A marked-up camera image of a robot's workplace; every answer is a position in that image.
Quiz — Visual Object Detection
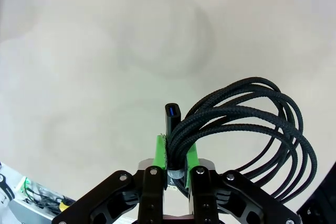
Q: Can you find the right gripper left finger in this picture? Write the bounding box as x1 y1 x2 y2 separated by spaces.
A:
52 134 169 224

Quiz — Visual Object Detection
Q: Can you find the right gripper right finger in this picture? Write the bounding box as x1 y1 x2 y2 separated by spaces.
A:
185 144 301 224

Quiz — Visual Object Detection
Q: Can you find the black braided USB cable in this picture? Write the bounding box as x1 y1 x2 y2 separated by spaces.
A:
164 77 317 201

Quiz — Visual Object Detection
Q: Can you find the white equipment rack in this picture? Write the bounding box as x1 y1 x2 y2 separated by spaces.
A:
0 162 77 221

